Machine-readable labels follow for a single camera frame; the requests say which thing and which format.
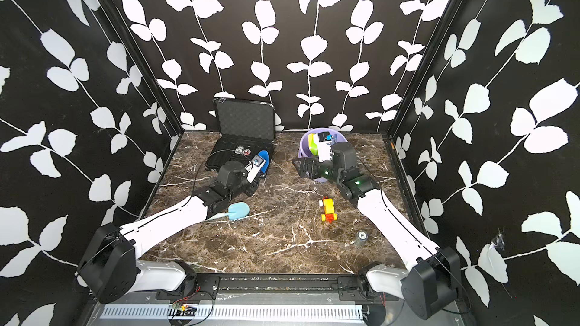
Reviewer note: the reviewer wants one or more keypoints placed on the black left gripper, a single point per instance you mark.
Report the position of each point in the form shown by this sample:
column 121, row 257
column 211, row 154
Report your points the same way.
column 251, row 189

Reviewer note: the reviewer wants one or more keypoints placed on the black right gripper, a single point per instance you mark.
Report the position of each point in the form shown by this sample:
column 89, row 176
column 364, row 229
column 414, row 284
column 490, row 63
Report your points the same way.
column 308, row 163

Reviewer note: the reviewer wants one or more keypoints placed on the light blue toy shovel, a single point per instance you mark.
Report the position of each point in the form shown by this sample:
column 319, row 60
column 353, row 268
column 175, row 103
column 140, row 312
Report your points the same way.
column 235, row 211

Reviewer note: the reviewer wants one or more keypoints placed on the green toy trowel yellow handle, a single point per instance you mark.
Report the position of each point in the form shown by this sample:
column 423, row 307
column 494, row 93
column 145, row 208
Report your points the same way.
column 313, row 140

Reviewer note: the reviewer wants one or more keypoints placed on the purple plastic bucket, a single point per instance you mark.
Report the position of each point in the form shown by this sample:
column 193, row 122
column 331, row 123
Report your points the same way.
column 336, row 140

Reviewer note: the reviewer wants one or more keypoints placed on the blue trowel wooden handle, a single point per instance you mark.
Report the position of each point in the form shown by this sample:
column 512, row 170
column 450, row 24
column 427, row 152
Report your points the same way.
column 266, row 161

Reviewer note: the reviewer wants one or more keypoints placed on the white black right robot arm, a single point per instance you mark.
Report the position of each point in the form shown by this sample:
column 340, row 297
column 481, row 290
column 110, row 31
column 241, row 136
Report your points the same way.
column 421, row 256

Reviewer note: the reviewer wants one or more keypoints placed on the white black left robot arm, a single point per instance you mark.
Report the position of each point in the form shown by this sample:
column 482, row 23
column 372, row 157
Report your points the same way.
column 112, row 266

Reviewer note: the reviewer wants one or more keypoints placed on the yellow red toy truck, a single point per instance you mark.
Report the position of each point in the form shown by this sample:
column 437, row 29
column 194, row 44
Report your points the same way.
column 328, row 205

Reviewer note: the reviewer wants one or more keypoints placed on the black open tool case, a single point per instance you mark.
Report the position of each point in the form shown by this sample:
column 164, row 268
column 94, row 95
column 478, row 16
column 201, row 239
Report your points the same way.
column 246, row 128

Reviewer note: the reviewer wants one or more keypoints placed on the small clear tape roll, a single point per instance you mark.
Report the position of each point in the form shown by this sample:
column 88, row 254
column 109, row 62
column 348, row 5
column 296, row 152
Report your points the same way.
column 361, row 237

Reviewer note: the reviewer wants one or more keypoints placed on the white vented strip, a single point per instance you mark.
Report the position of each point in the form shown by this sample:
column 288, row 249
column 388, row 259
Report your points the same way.
column 236, row 312

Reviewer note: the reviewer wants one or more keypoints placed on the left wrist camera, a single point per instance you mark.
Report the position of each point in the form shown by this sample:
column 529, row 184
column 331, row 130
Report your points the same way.
column 253, row 169

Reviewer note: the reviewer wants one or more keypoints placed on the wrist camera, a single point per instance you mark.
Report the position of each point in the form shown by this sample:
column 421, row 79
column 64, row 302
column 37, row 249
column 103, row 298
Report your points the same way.
column 253, row 169
column 324, row 141

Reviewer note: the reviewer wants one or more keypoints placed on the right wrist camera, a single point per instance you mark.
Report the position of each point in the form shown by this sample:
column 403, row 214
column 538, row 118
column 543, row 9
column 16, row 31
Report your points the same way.
column 324, row 141

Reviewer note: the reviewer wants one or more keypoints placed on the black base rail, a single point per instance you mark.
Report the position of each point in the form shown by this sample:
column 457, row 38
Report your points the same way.
column 366, row 287

